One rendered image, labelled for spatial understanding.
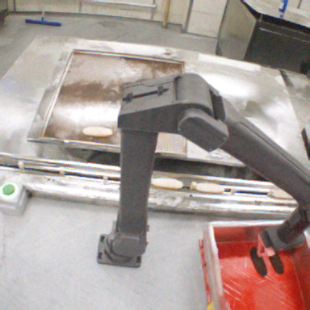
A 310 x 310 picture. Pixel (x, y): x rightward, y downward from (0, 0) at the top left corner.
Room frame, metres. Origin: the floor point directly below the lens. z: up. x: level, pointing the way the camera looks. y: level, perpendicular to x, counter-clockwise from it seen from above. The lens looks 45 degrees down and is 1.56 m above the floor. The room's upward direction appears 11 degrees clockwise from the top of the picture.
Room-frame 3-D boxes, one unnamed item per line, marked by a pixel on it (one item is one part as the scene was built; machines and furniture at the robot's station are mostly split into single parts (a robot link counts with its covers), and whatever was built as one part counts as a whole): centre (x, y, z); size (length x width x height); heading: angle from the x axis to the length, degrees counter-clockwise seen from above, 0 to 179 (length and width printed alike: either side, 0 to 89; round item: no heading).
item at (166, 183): (0.58, -0.06, 0.86); 0.10 x 0.04 x 0.01; 96
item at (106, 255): (0.33, 0.04, 0.86); 0.12 x 0.09 x 0.08; 96
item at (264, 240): (0.36, -0.35, 0.94); 0.07 x 0.07 x 0.09; 21
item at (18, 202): (0.40, 0.38, 0.84); 0.08 x 0.08 x 0.11; 6
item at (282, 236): (0.36, -0.37, 1.01); 0.10 x 0.07 x 0.07; 111
